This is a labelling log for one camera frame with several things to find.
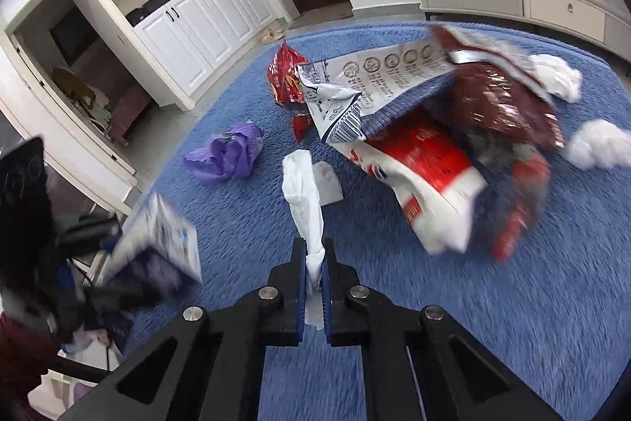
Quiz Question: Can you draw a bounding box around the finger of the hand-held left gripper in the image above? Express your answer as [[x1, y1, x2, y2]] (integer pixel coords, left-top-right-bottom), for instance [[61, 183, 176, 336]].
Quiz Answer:
[[84, 275, 166, 316]]

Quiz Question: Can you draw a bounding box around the small red wrapper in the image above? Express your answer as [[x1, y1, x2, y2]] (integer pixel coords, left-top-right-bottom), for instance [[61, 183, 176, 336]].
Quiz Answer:
[[292, 112, 316, 142]]

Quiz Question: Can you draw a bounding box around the red snack bag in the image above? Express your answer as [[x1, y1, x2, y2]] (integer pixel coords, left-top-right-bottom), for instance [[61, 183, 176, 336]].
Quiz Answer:
[[267, 40, 307, 107]]

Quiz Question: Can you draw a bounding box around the red and black wrapper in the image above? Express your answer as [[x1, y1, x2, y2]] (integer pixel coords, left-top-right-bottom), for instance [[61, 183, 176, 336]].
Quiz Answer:
[[492, 153, 552, 265]]

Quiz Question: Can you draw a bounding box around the white printed plastic bag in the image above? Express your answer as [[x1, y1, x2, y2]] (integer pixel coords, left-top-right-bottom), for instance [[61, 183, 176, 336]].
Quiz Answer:
[[296, 37, 459, 144]]

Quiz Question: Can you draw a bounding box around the long white tissue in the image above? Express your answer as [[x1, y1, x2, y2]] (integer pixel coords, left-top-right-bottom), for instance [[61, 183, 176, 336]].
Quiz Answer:
[[282, 150, 327, 329]]

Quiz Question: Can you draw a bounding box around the pair of beige slippers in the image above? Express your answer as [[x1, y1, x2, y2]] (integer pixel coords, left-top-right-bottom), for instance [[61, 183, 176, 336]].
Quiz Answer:
[[259, 26, 287, 45]]

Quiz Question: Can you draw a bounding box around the person's dark red clothing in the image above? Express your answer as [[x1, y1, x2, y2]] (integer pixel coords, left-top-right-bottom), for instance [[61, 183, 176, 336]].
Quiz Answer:
[[0, 311, 62, 404]]

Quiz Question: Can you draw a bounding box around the brown chair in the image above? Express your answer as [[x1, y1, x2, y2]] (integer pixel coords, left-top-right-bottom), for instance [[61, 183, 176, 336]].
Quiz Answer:
[[51, 67, 96, 108]]

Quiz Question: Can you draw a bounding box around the purple plastic bag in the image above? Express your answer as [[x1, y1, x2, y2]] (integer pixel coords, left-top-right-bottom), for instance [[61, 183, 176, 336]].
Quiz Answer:
[[183, 121, 265, 182]]

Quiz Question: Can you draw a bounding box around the flat white tissue piece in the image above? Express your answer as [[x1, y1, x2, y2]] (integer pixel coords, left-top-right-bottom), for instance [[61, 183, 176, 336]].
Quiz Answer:
[[314, 161, 344, 207]]

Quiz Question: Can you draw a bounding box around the crumpled white tissue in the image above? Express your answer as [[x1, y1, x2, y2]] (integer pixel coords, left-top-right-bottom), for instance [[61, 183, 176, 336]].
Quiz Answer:
[[528, 53, 583, 102], [563, 119, 631, 170]]

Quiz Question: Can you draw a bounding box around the black bag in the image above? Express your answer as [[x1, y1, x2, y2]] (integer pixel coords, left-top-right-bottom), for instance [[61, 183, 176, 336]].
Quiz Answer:
[[125, 0, 169, 27]]

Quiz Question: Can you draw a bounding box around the dark red foil wrapper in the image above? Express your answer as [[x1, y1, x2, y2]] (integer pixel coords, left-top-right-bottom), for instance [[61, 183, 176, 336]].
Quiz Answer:
[[428, 24, 566, 152]]

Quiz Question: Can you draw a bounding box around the white wardrobe cabinet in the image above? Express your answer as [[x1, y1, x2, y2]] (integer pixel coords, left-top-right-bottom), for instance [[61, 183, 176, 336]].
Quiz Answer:
[[68, 0, 278, 112]]

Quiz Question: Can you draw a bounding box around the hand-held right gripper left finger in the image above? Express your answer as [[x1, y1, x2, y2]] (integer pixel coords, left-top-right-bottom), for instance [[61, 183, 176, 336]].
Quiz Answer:
[[56, 238, 307, 421]]

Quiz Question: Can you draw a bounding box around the blue rug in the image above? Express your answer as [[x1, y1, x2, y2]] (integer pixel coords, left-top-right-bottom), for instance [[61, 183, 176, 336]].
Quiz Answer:
[[117, 22, 631, 421]]

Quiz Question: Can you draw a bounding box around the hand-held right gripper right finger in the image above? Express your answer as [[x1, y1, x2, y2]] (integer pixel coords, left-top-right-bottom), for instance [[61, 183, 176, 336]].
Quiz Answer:
[[320, 240, 563, 421]]

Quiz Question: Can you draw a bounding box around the red and white paper cup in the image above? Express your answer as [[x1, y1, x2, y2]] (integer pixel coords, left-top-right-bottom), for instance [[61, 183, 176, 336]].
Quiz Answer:
[[345, 105, 488, 255]]

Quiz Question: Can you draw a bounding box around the white and blue carton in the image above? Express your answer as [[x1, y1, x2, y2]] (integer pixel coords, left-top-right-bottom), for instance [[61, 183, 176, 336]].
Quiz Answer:
[[103, 191, 204, 299]]

